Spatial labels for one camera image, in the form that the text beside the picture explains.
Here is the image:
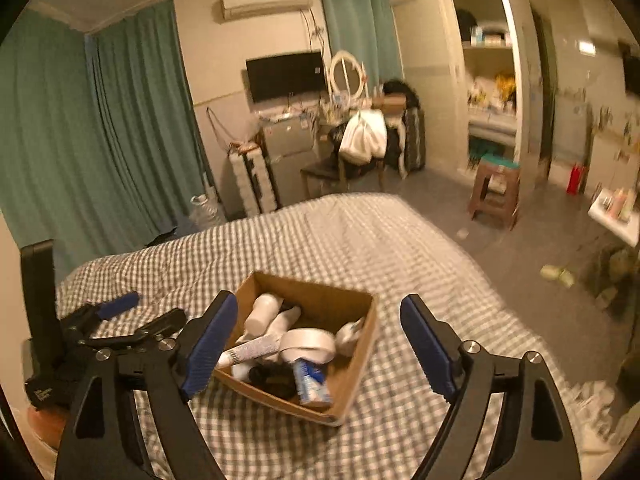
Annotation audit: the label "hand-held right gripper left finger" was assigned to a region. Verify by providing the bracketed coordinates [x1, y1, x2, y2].
[54, 290, 239, 480]

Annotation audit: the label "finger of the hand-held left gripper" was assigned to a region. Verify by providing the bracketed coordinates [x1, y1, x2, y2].
[75, 291, 140, 328]
[82, 308, 187, 350]

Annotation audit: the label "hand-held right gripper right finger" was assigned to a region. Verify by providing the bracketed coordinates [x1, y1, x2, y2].
[399, 294, 583, 480]

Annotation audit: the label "white tube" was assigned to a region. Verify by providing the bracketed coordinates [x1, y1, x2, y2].
[216, 332, 286, 367]

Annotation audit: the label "white plastic bottle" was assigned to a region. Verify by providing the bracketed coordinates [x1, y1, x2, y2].
[245, 294, 283, 338]

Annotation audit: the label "black glossy case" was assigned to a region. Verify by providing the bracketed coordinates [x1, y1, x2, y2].
[248, 362, 298, 401]

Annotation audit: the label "brown cardboard box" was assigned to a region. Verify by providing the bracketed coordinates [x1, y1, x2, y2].
[212, 271, 379, 427]

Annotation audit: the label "white tape roll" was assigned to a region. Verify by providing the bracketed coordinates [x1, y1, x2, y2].
[279, 327, 337, 363]

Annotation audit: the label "blue white tissue packet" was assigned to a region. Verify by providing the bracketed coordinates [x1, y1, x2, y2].
[292, 357, 333, 407]

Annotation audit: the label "white plastic bag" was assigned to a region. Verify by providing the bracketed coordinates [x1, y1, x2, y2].
[190, 192, 224, 226]

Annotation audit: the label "grey white checked blanket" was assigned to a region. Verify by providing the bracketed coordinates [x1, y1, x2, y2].
[55, 192, 581, 480]

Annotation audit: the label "brown plastic stool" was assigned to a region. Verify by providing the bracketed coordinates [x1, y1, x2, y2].
[467, 155, 522, 231]

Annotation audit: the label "white ribbed suitcase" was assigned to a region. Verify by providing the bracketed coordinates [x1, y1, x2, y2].
[229, 146, 278, 217]

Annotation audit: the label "wide green curtain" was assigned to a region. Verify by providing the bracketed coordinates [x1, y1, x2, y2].
[0, 0, 211, 273]

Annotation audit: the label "small silver fridge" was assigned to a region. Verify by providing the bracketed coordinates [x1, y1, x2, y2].
[260, 115, 321, 208]

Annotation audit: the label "dark wooden chair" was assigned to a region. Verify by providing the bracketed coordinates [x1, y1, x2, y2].
[300, 110, 406, 196]

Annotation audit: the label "grey suitcase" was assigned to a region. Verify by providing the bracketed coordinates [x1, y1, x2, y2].
[402, 107, 427, 172]

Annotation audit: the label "white towel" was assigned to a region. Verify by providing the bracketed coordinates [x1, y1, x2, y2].
[337, 108, 388, 166]

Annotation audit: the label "red canister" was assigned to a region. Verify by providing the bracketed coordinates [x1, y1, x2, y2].
[566, 162, 587, 196]

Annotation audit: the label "white folding table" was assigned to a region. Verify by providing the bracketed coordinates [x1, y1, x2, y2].
[587, 187, 640, 248]

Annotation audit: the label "flat cardboard box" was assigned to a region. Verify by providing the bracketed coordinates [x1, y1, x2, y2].
[372, 94, 407, 113]

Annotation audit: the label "black bag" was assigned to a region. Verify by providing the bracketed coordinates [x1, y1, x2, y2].
[382, 79, 421, 110]

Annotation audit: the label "white oval mirror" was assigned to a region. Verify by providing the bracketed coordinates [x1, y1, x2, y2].
[327, 50, 368, 103]

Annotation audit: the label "white wardrobe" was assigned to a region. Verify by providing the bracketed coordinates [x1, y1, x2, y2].
[390, 0, 531, 186]

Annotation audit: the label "narrow green curtain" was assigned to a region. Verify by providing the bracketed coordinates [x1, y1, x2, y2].
[315, 0, 403, 86]

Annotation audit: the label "white air conditioner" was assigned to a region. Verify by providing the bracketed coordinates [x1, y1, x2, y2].
[220, 0, 316, 23]

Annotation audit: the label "black range hood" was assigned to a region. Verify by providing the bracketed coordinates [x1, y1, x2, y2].
[620, 40, 640, 96]

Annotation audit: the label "black wall television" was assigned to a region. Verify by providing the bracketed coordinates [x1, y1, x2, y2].
[245, 51, 325, 103]

